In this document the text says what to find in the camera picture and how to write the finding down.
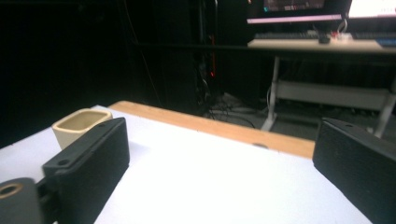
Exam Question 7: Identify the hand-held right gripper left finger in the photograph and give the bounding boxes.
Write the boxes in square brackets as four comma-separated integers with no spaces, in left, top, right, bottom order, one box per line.
[41,117,131,224]

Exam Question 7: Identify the black keyboard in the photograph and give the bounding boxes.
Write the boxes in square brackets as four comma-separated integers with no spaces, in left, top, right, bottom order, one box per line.
[253,31,320,41]

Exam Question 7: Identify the dark equipment rack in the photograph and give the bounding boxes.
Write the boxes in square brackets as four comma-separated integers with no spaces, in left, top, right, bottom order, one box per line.
[191,0,219,115]

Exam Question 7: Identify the bright white computer monitor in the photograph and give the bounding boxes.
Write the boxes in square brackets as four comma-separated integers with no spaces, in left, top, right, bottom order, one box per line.
[347,0,396,19]

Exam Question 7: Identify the dark computer monitor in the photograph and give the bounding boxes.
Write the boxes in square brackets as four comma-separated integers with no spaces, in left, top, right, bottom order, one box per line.
[247,0,351,25]

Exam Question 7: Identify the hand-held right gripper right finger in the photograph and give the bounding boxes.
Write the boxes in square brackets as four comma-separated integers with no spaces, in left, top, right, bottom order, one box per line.
[312,117,396,224]

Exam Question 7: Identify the cream square ceramic cup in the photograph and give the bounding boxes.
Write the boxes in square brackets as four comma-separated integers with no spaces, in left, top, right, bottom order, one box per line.
[51,107,114,151]

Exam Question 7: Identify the bundle of cables on floor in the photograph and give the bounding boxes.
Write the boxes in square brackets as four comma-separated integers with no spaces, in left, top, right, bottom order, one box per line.
[202,91,272,129]

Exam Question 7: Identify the white desk with metal legs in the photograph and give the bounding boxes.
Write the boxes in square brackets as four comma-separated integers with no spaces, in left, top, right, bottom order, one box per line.
[247,38,396,139]

